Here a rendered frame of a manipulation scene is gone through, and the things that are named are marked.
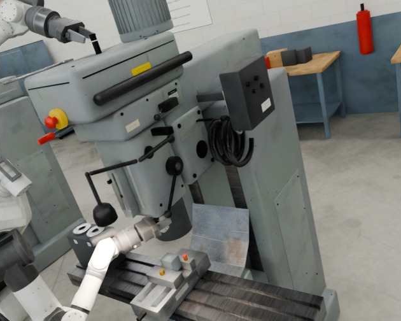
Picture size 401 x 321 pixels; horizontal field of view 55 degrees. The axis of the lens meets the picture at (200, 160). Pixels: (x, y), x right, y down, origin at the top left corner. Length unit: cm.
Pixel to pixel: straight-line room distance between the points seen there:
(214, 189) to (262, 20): 412
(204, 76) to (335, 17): 391
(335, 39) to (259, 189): 389
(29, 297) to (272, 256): 105
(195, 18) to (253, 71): 490
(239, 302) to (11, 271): 81
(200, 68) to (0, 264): 96
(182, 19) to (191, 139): 499
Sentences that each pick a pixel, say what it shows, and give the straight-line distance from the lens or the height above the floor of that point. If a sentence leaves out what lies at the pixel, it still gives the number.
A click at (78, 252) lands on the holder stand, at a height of 100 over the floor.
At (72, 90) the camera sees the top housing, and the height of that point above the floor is 183.
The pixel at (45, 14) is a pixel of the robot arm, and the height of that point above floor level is 204.
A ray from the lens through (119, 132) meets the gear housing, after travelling 120.
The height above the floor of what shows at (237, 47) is 172.
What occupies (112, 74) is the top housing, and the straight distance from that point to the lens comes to 118.
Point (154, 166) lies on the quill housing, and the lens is 132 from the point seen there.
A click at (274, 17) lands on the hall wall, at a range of 560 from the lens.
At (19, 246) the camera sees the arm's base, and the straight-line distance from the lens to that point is 131.
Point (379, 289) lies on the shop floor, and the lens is 284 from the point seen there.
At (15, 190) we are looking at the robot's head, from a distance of 131.
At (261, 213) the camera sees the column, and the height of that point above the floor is 105.
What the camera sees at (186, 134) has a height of 153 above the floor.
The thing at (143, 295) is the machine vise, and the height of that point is 98.
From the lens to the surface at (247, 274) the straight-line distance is 179.
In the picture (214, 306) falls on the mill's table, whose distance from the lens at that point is 157.
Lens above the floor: 197
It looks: 22 degrees down
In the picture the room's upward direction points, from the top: 17 degrees counter-clockwise
